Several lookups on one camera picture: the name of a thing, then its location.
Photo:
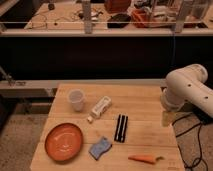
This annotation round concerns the tan gripper tool tip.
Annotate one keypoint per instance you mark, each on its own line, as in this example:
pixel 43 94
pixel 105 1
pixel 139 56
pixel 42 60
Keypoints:
pixel 167 118

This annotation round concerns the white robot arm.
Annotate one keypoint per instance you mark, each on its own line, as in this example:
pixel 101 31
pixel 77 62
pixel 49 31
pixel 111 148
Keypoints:
pixel 186 84

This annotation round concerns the orange carrot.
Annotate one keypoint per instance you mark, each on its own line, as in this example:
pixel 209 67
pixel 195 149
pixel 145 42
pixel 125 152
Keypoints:
pixel 145 158

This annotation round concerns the blue sponge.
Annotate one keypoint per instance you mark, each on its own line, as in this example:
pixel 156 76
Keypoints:
pixel 100 147

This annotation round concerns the clear plastic cup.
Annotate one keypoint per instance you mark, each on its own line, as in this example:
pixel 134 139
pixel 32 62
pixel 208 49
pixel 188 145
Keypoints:
pixel 76 98

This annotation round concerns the orange tool on bench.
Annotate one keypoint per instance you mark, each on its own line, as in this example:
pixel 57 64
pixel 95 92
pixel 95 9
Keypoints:
pixel 140 18

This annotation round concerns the orange plate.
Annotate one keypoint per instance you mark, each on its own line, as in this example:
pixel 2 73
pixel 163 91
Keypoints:
pixel 64 142

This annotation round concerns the black bowl on bench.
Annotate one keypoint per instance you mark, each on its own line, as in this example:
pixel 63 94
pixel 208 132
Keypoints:
pixel 118 21

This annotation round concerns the wooden background workbench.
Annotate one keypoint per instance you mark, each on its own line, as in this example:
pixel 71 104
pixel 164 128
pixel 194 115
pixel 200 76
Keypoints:
pixel 67 20

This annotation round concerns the grey metal post right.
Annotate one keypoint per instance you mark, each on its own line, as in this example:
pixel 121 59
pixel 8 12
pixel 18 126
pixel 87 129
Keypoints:
pixel 184 10

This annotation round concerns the grey metal post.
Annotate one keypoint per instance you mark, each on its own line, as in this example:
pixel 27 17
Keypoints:
pixel 86 7
pixel 184 10

